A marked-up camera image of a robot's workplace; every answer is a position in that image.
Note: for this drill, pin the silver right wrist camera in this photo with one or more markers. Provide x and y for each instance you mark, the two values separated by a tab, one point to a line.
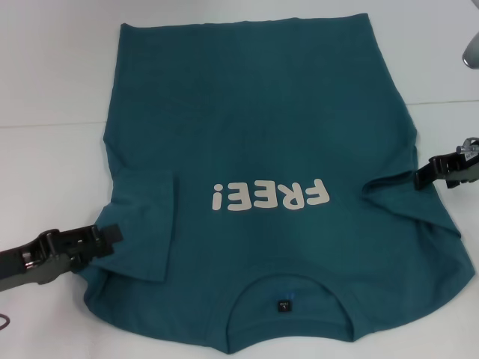
472	52

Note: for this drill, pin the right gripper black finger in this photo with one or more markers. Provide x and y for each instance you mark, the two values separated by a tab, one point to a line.
430	175
456	182

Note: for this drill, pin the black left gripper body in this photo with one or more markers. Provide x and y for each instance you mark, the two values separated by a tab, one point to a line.
37	261

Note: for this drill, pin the teal t-shirt with FREE print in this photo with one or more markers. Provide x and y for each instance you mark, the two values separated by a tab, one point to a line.
243	112

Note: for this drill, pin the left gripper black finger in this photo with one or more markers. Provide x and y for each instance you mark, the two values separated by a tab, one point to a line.
110	238
84	263

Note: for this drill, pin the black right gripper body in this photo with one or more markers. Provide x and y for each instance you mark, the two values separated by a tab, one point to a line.
466	164

